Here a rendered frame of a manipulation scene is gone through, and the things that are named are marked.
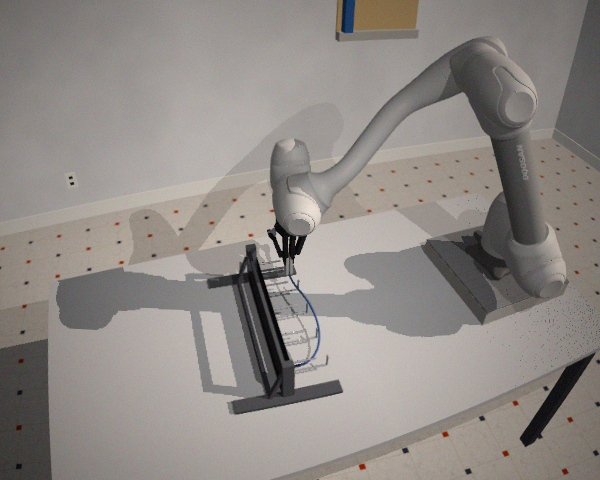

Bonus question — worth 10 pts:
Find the dark grey rack with cable rings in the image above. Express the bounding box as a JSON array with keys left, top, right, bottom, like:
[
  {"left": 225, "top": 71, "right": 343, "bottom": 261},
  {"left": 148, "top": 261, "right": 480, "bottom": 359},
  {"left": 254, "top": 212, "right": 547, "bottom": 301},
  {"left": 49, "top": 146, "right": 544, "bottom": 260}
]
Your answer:
[{"left": 208, "top": 244, "right": 343, "bottom": 415}]

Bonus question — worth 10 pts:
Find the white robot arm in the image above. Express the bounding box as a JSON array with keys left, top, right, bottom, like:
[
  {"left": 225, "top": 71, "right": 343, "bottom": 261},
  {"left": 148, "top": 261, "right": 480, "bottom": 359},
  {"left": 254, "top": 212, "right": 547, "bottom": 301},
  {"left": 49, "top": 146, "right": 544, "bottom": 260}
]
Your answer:
[{"left": 270, "top": 36, "right": 566, "bottom": 298}]

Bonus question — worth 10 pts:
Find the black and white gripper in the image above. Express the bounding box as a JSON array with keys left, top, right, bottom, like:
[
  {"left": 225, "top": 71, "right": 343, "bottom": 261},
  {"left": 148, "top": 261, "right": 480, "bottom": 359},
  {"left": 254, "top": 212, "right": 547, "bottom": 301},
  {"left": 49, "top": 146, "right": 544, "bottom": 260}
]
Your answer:
[{"left": 267, "top": 219, "right": 307, "bottom": 275}]

